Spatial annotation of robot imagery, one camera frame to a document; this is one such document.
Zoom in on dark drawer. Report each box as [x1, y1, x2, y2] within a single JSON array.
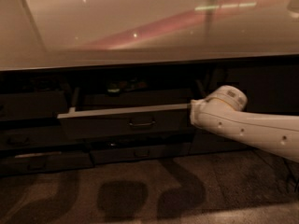
[[58, 88, 193, 139], [0, 126, 80, 150], [0, 91, 67, 121], [91, 143, 191, 164], [0, 151, 93, 176]]

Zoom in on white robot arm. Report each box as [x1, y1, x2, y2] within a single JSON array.
[[190, 86, 299, 162]]

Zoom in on items inside top drawer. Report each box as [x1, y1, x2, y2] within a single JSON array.
[[106, 79, 148, 94]]

